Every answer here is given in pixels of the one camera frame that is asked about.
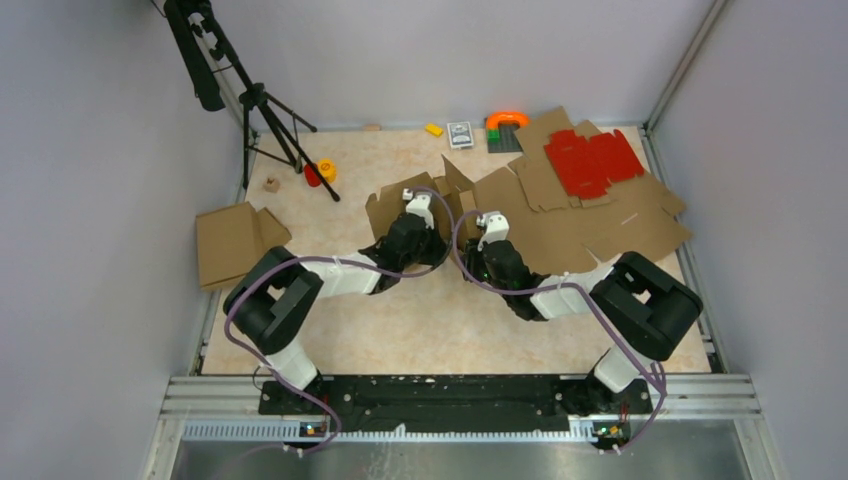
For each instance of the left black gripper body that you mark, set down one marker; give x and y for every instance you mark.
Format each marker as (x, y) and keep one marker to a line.
(427, 252)

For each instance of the yellow small block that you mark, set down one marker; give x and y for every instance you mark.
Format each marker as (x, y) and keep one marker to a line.
(434, 130)

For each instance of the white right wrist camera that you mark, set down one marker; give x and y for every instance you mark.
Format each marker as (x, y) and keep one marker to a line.
(494, 226)

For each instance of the large brown cardboard sheet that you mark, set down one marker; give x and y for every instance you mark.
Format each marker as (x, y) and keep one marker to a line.
(642, 216)

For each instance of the yellow round toy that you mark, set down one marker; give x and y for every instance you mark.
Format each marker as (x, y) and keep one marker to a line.
(328, 170)

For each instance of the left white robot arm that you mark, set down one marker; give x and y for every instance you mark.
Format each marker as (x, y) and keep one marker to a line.
(271, 303)

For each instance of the red round toy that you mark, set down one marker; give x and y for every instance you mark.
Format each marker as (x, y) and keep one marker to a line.
(312, 177)

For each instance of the playing card deck box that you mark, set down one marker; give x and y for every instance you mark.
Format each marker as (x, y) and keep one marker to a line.
(460, 135)

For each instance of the red flat cardboard blank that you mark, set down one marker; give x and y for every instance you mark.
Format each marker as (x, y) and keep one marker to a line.
(588, 167)

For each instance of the black camera tripod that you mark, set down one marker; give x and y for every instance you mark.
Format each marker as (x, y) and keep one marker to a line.
(220, 81)

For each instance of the small wooden cube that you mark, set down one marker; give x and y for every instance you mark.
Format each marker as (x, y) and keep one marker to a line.
(271, 184)

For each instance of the orange horseshoe toy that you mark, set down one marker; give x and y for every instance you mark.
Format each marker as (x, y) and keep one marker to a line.
(496, 119)

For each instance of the grey lego base plate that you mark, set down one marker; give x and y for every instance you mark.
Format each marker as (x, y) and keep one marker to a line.
(508, 144)

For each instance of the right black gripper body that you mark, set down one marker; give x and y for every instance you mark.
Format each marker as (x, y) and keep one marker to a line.
(478, 268)

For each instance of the brown cardboard box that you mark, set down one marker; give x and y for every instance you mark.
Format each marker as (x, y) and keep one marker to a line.
(442, 200)
(231, 240)

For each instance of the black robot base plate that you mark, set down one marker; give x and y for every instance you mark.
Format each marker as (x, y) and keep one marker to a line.
(460, 404)

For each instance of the small brown cardboard blank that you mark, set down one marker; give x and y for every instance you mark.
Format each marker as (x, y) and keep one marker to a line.
(543, 190)

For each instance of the folded brown cardboard box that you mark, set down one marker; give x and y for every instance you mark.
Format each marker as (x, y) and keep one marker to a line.
(231, 240)

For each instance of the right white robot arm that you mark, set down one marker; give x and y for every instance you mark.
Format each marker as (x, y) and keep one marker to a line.
(646, 311)

